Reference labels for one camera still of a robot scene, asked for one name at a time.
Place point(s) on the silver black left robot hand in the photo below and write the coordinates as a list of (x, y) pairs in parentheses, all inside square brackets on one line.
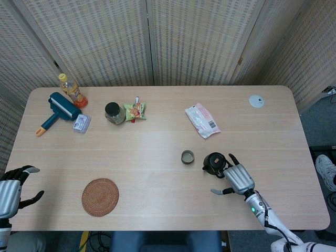
[(9, 195)]

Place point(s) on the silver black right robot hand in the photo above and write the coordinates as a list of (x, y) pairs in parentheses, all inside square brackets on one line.
[(239, 178)]

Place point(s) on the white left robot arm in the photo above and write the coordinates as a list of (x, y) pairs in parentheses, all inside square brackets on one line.
[(4, 235)]

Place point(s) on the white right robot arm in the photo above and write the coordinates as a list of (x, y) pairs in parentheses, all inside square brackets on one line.
[(273, 221)]

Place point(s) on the small round green lid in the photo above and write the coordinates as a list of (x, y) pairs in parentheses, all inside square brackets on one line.
[(187, 158)]

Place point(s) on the white pink plastic package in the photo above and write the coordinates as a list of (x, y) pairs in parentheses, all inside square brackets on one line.
[(202, 120)]

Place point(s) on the white round table grommet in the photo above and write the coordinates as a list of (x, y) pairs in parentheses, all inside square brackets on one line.
[(256, 102)]

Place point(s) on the white sneaker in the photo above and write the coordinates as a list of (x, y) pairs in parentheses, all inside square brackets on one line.
[(324, 168)]

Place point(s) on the black metal stand base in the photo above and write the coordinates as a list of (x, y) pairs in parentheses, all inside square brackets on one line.
[(323, 149)]

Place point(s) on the round woven rattan mat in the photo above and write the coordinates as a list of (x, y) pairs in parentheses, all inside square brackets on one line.
[(99, 197)]

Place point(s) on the blue padded seat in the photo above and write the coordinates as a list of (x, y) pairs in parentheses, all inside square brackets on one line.
[(162, 242)]

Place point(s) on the small clear plastic box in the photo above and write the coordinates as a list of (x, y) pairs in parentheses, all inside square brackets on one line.
[(82, 123)]

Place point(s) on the teal lint roller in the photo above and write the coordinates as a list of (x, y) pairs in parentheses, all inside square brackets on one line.
[(63, 107)]

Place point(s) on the brass screen hinge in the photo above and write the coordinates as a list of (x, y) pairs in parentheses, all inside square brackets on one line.
[(240, 61), (56, 63)]

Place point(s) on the orange drink bottle yellow cap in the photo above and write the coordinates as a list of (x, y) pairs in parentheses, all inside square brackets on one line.
[(74, 92)]

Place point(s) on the green snack bag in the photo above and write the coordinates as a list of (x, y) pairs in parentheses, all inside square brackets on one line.
[(135, 111)]

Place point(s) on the white power strip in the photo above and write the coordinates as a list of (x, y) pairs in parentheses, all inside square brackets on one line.
[(329, 89)]

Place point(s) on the glass jar black lid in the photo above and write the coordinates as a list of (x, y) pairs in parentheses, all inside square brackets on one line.
[(114, 113)]

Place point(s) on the woven folding screen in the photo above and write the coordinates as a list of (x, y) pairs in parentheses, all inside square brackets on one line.
[(105, 39)]

